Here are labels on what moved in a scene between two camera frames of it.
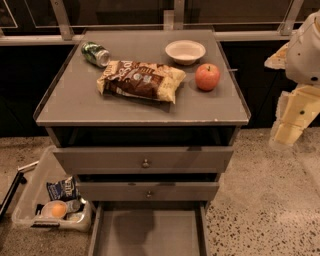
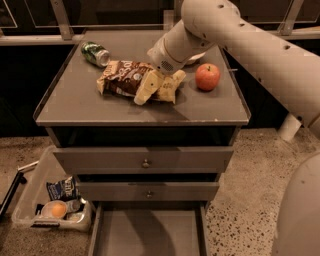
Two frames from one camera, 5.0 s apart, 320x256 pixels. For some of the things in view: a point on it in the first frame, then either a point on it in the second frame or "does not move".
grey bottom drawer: [149, 229] does not move
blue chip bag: [64, 190] does not move
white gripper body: [305, 56] to [159, 59]
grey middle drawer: [147, 191] does not move
